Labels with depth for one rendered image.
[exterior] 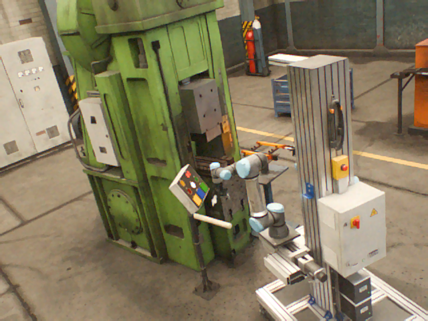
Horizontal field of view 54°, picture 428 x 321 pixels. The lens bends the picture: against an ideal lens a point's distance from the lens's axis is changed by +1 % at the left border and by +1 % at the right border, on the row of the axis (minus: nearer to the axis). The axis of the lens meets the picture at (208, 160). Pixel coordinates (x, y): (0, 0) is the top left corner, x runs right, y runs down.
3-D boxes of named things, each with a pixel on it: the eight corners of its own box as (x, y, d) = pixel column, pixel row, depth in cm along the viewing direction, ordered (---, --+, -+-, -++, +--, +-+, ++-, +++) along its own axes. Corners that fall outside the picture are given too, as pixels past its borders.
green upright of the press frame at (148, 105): (216, 257, 422) (166, 23, 330) (199, 273, 405) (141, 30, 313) (184, 245, 451) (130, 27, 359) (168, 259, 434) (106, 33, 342)
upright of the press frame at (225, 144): (253, 223, 466) (218, 8, 374) (239, 235, 449) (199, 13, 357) (222, 215, 495) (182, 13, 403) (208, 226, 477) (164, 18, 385)
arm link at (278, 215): (289, 221, 296) (287, 204, 291) (275, 229, 290) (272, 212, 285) (277, 215, 306) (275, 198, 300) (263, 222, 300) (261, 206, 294)
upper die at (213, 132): (221, 133, 380) (219, 124, 376) (207, 142, 367) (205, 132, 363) (188, 129, 407) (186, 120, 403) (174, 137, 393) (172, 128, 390)
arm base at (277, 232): (293, 233, 298) (292, 221, 294) (275, 241, 293) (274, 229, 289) (281, 224, 311) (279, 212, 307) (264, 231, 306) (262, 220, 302)
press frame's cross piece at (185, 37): (208, 69, 376) (199, 13, 357) (178, 82, 349) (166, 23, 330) (174, 69, 404) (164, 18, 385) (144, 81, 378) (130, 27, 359)
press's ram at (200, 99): (228, 118, 385) (221, 75, 369) (202, 134, 360) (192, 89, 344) (194, 115, 412) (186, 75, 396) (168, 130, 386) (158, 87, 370)
